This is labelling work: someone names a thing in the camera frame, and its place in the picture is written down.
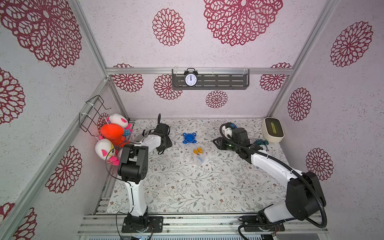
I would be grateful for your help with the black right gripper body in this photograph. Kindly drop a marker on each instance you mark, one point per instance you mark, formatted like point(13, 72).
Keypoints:
point(221, 144)

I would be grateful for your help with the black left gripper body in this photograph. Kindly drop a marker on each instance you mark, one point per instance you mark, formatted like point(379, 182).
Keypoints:
point(169, 144)

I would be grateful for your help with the clear plastic container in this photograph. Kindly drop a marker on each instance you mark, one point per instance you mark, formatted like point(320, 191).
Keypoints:
point(200, 158)

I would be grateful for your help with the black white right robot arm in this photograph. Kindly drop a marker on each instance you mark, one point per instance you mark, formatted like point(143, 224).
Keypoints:
point(305, 200)

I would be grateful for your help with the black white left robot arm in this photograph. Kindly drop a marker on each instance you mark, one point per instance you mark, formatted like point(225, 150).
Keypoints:
point(133, 169)

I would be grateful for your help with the teal small object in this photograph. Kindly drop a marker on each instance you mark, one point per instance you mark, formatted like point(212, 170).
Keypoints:
point(262, 143)

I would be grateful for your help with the cream box green window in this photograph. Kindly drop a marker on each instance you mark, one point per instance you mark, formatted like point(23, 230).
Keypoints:
point(272, 130)

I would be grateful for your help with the white pink plush top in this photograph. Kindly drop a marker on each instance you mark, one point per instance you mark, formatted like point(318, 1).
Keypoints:
point(119, 120)

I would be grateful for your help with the red orange plush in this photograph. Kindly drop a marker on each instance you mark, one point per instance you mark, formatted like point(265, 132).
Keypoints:
point(114, 133)

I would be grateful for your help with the white plush yellow glasses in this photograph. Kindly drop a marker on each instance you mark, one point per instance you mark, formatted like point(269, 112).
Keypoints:
point(106, 151)

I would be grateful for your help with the black alarm clock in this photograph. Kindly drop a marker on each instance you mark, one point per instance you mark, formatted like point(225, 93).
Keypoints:
point(191, 77)

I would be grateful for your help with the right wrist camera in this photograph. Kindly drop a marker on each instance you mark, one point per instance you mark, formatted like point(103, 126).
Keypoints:
point(227, 130)

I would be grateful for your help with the grey wall shelf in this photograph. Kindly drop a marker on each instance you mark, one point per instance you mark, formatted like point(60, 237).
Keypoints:
point(213, 81)

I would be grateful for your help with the black wire basket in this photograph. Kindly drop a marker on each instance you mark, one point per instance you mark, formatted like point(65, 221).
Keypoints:
point(90, 121)

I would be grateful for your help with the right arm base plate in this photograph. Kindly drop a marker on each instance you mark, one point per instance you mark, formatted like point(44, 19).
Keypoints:
point(254, 223)

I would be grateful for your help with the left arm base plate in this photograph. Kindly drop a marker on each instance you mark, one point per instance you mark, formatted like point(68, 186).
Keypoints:
point(146, 224)

